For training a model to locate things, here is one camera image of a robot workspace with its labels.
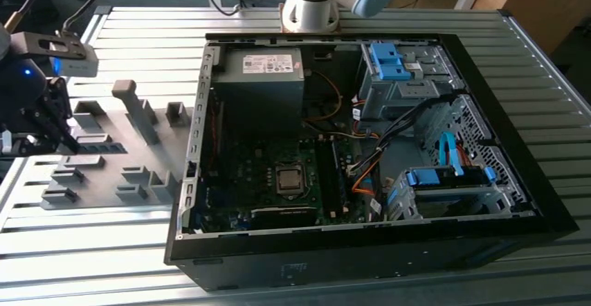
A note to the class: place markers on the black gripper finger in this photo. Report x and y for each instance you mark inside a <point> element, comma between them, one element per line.
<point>58,112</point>
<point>37,145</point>

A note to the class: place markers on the blue plastic drive latch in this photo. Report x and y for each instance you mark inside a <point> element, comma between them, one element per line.
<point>387,63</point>

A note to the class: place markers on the dark wooden cabinet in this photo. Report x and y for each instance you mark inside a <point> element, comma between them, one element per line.
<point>545,1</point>

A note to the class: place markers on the grey metal disk bay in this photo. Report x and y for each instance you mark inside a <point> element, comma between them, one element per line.
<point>462,193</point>

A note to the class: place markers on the black RAM slot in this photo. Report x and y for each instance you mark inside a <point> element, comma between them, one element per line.
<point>326,174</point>

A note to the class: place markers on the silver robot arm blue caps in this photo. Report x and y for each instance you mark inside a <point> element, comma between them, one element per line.
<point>307,11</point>

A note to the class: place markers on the grey parts rack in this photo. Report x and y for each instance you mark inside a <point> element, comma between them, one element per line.
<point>121,126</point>

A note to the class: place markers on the green motherboard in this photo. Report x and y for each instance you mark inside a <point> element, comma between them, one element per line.
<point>250,181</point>

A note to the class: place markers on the silver CPU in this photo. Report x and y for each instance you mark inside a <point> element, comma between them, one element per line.
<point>291,181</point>

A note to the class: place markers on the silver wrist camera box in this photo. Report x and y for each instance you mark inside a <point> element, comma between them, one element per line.
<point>74,65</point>

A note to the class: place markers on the black graphics card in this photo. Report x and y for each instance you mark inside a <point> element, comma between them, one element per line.
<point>286,216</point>

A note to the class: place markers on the hard disk in blue carrier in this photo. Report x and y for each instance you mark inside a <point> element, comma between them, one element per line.
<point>430,178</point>

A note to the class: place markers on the grey power supply unit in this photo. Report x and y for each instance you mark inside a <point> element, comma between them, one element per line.
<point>259,95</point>

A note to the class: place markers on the black PC case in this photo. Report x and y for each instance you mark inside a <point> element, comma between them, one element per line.
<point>323,261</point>

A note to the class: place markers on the grey metal drive cage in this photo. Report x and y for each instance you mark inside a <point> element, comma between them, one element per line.
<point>406,91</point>

